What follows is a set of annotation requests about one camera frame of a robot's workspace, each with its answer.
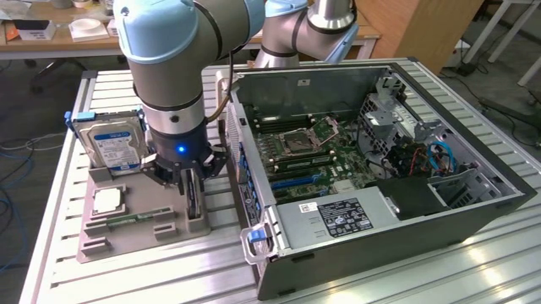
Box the black and white box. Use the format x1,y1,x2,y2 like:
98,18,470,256
10,19,55,41

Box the white round container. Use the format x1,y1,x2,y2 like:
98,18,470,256
67,18,109,42

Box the green motherboard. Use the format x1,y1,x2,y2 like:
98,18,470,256
242,104,380,205

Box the black office chair base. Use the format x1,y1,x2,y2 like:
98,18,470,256
23,56,128,94

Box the white box red button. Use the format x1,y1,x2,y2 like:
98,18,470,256
448,47,466,69

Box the black stand foot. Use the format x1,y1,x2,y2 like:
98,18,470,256
479,96,541,123

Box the hard disk with blue caddy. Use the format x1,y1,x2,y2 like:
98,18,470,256
62,106,148,177

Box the silver perforated drive cage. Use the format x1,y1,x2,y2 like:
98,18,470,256
357,74,423,149

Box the grey power supply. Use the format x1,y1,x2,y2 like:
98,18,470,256
272,186,401,250

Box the silver CPU chip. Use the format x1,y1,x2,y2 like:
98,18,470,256
93,189,125,215

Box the wooden cabinet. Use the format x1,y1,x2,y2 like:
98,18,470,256
357,0,484,75

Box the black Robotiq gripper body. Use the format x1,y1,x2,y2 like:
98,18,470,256
149,118,212,179

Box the silver chipset heat sink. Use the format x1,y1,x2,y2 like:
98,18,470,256
332,179,356,193

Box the graphics card with black cooler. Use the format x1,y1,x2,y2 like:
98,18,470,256
182,168,208,222

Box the wooden desk white frame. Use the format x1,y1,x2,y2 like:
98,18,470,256
0,0,380,69

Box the blue floor cable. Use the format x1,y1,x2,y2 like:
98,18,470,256
0,151,33,273

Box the grey parts rack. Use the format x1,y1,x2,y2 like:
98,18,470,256
74,164,212,265

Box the silver socket cover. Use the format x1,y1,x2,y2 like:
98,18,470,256
309,116,341,147

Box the black plastic cover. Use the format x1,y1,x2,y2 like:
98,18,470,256
373,175,452,222

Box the white table frame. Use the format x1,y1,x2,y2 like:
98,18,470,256
462,0,541,86

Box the grey disk bay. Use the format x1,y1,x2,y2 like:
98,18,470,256
425,167,502,210

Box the green RAM stick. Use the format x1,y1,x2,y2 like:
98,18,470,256
106,211,160,227
275,154,333,172

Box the blue expansion slot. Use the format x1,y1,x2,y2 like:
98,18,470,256
269,172,325,191

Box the black open PC case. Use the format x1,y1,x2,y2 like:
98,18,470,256
214,61,538,301

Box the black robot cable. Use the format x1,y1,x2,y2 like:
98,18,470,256
205,44,237,124

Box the blue wire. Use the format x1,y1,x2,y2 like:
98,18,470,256
425,141,458,174

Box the CPU socket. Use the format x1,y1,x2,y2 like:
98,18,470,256
277,129,320,156

